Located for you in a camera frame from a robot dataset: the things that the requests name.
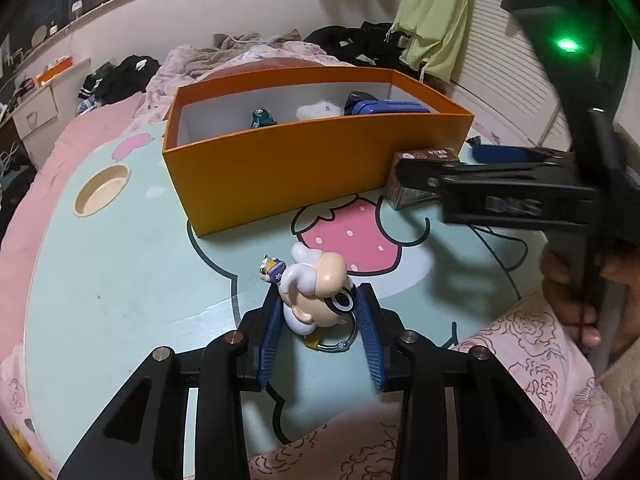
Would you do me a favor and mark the blue tin box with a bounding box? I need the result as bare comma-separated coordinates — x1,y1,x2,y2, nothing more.
345,100,431,115

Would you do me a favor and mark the black clothes pile left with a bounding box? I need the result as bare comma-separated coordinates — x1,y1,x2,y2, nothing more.
78,55,160,105

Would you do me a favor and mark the pink floral quilt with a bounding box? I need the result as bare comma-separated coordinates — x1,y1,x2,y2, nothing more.
10,49,639,479

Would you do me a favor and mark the green hanging garment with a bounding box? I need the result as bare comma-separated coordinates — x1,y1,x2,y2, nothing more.
390,0,470,82

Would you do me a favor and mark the black clothes pile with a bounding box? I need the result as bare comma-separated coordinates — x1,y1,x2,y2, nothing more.
304,21,409,70
78,55,160,105

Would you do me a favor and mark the white fluffy pompom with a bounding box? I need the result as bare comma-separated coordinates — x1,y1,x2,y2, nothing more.
296,101,344,120

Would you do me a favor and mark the person right hand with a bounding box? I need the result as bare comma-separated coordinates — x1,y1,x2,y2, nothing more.
540,247,639,353

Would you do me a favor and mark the brown small carton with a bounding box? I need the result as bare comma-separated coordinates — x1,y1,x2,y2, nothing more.
385,148,459,210

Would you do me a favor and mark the orange cardboard box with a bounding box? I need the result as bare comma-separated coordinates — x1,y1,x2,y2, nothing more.
163,66,474,236

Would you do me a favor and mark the black toy car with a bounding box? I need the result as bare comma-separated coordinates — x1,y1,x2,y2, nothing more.
250,108,278,129

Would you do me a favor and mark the black clothes pile right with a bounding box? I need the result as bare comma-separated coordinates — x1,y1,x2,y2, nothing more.
304,21,409,70

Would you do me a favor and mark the black cloth pouch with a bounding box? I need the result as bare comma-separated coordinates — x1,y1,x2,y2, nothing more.
344,91,376,115

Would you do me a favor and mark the cartoon figure keychain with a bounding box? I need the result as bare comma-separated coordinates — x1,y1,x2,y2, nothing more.
259,242,358,353

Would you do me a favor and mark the white drawer cabinet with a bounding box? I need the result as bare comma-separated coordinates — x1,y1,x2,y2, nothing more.
12,86,58,139

